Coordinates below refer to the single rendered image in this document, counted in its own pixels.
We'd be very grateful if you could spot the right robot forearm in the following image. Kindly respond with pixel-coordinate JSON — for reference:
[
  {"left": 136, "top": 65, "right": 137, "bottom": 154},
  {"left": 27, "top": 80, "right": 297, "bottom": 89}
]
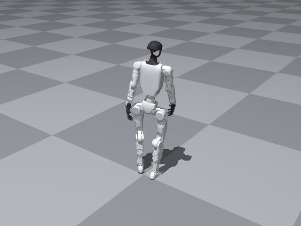
[{"left": 167, "top": 85, "right": 176, "bottom": 105}]

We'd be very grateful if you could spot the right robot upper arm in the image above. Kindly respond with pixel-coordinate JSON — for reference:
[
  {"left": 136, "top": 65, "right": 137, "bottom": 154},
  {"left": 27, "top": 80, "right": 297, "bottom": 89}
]
[{"left": 162, "top": 65, "right": 173, "bottom": 93}]

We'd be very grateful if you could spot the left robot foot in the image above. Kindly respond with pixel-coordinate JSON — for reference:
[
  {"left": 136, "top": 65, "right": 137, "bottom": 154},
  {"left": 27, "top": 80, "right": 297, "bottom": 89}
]
[{"left": 137, "top": 159, "right": 144, "bottom": 173}]

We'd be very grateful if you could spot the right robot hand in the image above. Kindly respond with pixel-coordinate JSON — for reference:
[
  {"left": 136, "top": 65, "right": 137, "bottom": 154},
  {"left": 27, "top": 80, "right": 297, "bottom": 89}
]
[{"left": 168, "top": 104, "right": 175, "bottom": 116}]

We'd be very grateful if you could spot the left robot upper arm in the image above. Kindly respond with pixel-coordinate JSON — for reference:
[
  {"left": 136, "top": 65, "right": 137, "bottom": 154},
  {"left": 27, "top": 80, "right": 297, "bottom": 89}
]
[{"left": 131, "top": 61, "right": 142, "bottom": 89}]

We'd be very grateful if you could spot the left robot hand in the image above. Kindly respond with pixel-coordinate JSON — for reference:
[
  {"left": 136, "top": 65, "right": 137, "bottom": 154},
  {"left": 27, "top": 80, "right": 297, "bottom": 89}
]
[{"left": 126, "top": 103, "right": 132, "bottom": 121}]

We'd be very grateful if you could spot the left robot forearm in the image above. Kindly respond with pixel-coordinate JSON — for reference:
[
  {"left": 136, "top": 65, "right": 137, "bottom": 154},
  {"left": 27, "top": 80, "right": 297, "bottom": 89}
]
[{"left": 126, "top": 81, "right": 135, "bottom": 106}]

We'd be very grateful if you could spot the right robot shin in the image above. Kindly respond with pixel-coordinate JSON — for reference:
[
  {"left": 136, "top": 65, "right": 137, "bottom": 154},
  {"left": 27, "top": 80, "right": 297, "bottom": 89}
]
[{"left": 152, "top": 141, "right": 164, "bottom": 173}]

